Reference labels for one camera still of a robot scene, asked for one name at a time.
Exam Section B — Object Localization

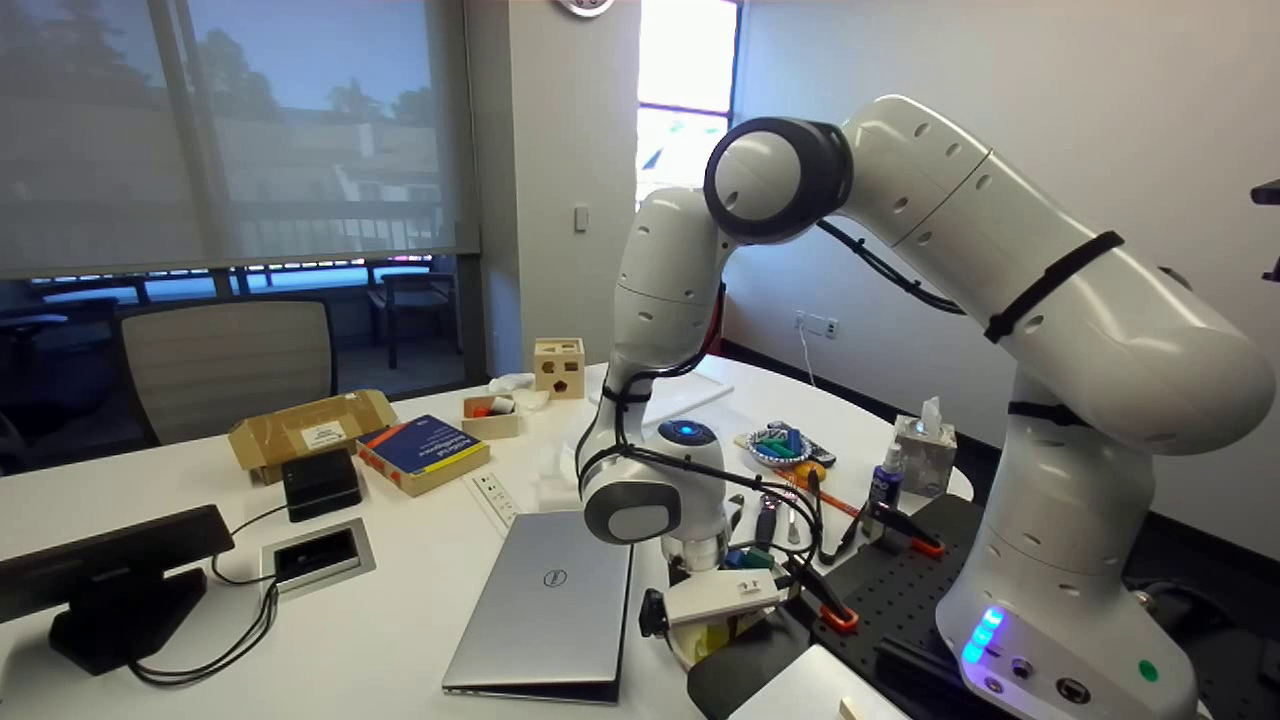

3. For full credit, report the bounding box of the grey tissue box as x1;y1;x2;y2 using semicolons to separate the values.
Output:
894;419;964;502

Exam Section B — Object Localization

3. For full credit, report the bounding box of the white foam box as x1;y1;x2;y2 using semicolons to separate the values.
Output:
652;367;739;425

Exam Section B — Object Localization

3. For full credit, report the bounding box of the wooden shape sorter cube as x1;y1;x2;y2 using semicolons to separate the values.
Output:
534;332;594;403

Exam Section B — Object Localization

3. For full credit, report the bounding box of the small wooden box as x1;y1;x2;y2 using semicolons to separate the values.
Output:
459;381;534;440

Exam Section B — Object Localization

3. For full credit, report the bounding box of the blue patterned plate with blocks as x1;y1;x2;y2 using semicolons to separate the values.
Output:
743;419;817;473

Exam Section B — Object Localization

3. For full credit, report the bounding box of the blue book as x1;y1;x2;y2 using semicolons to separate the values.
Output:
356;411;497;502

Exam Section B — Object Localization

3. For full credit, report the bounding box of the cardboard box with label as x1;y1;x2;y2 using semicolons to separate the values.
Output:
226;389;399;488

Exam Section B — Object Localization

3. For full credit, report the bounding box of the small black box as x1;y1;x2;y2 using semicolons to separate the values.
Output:
280;449;367;528

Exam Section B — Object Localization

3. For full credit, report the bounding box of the grey office chair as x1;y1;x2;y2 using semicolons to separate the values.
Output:
118;298;341;451

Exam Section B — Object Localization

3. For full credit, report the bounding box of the dark office chair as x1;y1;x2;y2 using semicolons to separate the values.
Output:
0;313;77;478

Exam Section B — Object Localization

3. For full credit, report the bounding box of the black clamp with orange handle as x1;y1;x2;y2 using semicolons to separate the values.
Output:
874;502;951;564
783;558;865;640

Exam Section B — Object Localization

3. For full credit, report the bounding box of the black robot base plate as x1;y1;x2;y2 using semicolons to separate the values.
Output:
686;492;1017;720

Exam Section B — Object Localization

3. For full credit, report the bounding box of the black cable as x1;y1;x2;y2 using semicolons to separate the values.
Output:
127;502;293;697

